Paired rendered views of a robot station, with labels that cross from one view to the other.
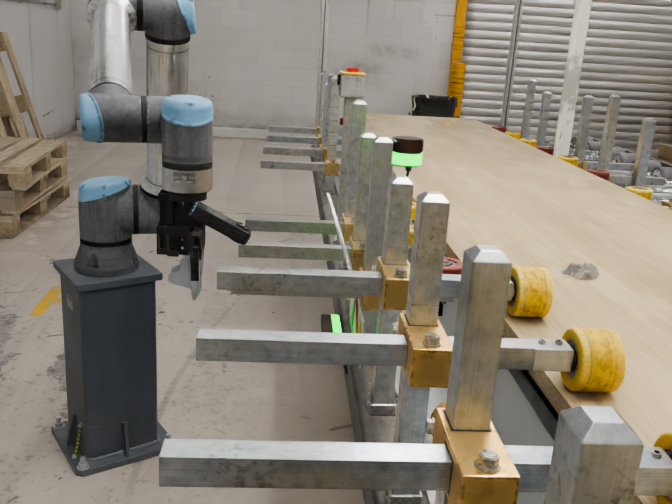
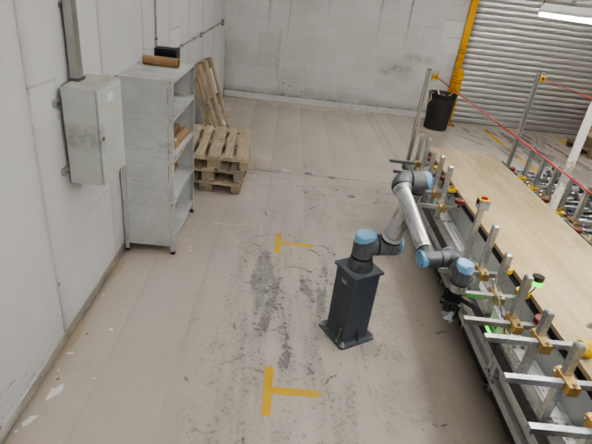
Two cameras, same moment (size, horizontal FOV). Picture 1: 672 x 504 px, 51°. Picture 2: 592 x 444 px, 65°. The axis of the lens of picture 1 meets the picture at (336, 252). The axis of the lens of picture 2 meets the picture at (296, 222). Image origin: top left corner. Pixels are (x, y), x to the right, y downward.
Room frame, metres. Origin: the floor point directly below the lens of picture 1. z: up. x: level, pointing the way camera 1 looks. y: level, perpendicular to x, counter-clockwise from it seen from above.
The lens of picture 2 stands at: (-0.74, 1.05, 2.33)
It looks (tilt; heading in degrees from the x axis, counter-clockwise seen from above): 28 degrees down; 3
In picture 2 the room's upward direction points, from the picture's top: 7 degrees clockwise
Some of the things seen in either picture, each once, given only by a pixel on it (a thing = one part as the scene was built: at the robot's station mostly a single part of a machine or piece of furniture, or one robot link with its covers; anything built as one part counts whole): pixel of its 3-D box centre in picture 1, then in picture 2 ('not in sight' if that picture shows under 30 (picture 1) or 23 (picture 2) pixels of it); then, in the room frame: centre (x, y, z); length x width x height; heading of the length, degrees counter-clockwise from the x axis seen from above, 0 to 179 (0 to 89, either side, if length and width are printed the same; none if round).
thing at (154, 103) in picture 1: (177, 120); (450, 259); (1.39, 0.32, 1.14); 0.12 x 0.12 x 0.09; 17
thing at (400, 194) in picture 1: (389, 318); (532, 349); (1.10, -0.10, 0.87); 0.03 x 0.03 x 0.48; 5
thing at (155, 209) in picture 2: not in sight; (160, 155); (3.17, 2.54, 0.78); 0.90 x 0.45 x 1.55; 6
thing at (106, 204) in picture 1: (108, 207); (365, 243); (2.06, 0.69, 0.79); 0.17 x 0.15 x 0.18; 107
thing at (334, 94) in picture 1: (332, 138); (443, 193); (2.85, 0.04, 0.93); 0.03 x 0.03 x 0.48; 5
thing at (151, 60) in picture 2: not in sight; (160, 61); (3.28, 2.56, 1.59); 0.30 x 0.08 x 0.08; 96
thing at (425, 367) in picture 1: (422, 345); (566, 381); (0.83, -0.12, 0.95); 0.13 x 0.06 x 0.05; 5
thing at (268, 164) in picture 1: (315, 167); (433, 206); (2.80, 0.10, 0.82); 0.43 x 0.03 x 0.04; 95
